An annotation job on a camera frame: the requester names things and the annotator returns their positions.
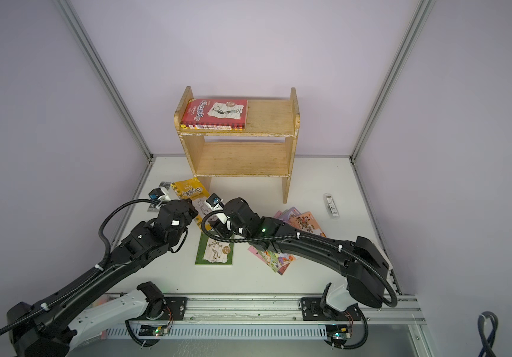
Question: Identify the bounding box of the wooden two-tier bookshelf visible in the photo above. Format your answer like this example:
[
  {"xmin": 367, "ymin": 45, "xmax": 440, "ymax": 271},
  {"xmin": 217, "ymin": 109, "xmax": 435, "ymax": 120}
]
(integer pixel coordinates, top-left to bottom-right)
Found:
[{"xmin": 174, "ymin": 86, "xmax": 300, "ymax": 203}]

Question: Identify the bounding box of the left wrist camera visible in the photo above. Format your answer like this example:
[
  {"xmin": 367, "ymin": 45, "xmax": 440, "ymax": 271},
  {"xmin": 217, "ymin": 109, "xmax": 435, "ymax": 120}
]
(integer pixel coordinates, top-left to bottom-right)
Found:
[{"xmin": 149, "ymin": 187, "xmax": 171, "ymax": 207}]

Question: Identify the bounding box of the green pink bottom comic book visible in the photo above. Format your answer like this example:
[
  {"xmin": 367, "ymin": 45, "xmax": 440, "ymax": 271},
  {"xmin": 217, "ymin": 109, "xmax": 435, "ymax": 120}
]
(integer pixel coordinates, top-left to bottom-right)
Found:
[{"xmin": 248, "ymin": 245, "xmax": 297, "ymax": 275}]

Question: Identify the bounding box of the white slotted cable duct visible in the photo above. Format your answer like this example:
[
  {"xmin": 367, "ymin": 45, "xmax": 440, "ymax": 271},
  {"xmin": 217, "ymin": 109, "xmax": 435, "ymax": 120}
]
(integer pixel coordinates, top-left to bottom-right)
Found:
[{"xmin": 106, "ymin": 324, "xmax": 328, "ymax": 341}]

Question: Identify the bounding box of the orange Chinese comic book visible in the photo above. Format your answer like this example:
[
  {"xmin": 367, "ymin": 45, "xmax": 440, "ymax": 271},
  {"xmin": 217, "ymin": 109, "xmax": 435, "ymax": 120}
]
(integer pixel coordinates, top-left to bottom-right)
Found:
[{"xmin": 289, "ymin": 211, "xmax": 326, "ymax": 237}]

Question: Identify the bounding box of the controller circuit board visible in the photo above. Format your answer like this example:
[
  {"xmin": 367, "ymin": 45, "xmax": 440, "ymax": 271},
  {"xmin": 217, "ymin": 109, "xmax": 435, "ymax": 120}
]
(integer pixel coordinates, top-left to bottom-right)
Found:
[
  {"xmin": 138, "ymin": 325, "xmax": 170, "ymax": 339},
  {"xmin": 325, "ymin": 324, "xmax": 351, "ymax": 340}
]

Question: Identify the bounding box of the red wimpy kid book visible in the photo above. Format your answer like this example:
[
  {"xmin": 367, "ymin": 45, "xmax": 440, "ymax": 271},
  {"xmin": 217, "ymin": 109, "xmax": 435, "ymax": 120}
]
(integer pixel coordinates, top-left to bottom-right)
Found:
[{"xmin": 180, "ymin": 98, "xmax": 248, "ymax": 126}]

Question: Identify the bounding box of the yellow green-edged wimpy kid book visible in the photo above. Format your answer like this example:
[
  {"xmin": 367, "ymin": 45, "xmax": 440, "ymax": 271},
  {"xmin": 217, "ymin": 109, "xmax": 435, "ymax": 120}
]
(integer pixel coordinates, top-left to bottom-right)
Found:
[{"xmin": 171, "ymin": 178, "xmax": 211, "ymax": 228}]

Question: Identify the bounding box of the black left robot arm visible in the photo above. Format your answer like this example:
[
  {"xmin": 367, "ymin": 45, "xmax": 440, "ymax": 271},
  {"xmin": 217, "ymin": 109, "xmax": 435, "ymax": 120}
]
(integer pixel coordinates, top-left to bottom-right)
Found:
[{"xmin": 0, "ymin": 199, "xmax": 198, "ymax": 356}]

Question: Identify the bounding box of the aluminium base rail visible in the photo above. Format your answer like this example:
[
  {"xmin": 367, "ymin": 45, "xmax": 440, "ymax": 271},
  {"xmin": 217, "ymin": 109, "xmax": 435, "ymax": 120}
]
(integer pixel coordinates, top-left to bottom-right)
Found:
[{"xmin": 177, "ymin": 294, "xmax": 426, "ymax": 325}]

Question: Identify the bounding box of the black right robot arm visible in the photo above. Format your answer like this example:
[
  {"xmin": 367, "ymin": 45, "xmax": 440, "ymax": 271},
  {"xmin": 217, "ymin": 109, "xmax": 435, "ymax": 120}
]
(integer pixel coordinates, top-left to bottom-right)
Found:
[{"xmin": 201, "ymin": 194, "xmax": 398, "ymax": 309}]

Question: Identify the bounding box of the black cable bundle at corner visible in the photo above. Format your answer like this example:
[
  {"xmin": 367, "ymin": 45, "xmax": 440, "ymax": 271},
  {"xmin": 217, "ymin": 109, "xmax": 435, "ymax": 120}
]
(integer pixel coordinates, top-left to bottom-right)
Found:
[{"xmin": 477, "ymin": 311, "xmax": 500, "ymax": 357}]

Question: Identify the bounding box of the right controller circuit board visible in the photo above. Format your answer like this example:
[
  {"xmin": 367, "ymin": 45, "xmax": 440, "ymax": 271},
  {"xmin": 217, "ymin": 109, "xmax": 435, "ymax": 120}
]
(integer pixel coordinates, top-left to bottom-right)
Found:
[{"xmin": 325, "ymin": 324, "xmax": 351, "ymax": 340}]

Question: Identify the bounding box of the grey metal ruler strip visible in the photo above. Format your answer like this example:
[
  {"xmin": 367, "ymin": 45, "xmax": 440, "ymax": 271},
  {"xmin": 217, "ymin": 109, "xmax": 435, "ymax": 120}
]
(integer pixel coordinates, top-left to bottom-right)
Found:
[{"xmin": 147, "ymin": 181, "xmax": 172, "ymax": 212}]

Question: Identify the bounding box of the green wimpy kid book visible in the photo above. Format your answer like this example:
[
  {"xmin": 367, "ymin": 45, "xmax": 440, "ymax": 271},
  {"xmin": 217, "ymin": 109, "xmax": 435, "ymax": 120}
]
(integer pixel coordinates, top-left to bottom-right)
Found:
[{"xmin": 195, "ymin": 233, "xmax": 234, "ymax": 266}]

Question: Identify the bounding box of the left controller circuit board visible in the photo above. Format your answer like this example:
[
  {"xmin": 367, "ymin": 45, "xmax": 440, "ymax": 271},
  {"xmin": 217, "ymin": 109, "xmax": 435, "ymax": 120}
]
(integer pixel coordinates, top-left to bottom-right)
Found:
[{"xmin": 138, "ymin": 325, "xmax": 170, "ymax": 339}]

